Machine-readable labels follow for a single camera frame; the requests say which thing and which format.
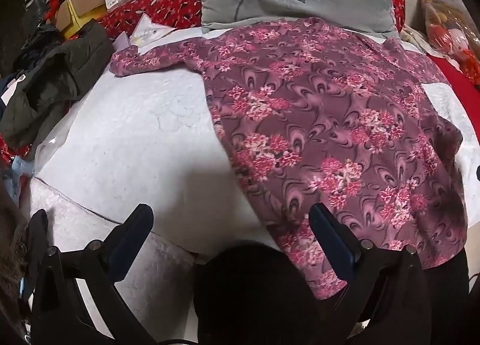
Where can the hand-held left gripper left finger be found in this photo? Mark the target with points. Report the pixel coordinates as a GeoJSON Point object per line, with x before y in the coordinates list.
{"type": "Point", "coordinates": [129, 240]}

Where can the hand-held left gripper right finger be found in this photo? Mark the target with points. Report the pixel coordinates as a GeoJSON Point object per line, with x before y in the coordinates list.
{"type": "Point", "coordinates": [330, 240]}

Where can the pink floral shirt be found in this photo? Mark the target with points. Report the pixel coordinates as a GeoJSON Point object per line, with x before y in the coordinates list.
{"type": "Point", "coordinates": [318, 123]}

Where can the person's black pants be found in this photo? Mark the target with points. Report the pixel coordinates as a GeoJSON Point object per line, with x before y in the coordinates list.
{"type": "Point", "coordinates": [255, 292]}

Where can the white quilted bedcover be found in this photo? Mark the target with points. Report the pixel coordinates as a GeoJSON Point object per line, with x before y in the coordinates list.
{"type": "Point", "coordinates": [131, 123]}

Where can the olive green jacket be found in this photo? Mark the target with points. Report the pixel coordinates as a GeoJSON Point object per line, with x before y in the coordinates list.
{"type": "Point", "coordinates": [56, 78]}

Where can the red cloth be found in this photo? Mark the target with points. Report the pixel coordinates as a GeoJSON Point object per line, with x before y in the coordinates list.
{"type": "Point", "coordinates": [457, 82]}

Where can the cream patterned cloth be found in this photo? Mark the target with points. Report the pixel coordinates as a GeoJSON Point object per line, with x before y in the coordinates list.
{"type": "Point", "coordinates": [412, 39]}

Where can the yellow box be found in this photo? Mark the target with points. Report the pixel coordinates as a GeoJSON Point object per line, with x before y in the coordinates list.
{"type": "Point", "coordinates": [75, 29]}

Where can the brown cardboard box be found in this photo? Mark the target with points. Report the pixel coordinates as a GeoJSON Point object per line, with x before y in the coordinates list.
{"type": "Point", "coordinates": [88, 1]}

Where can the plush toy in plastic bag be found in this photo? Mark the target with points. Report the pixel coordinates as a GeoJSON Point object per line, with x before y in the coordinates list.
{"type": "Point", "coordinates": [446, 26]}

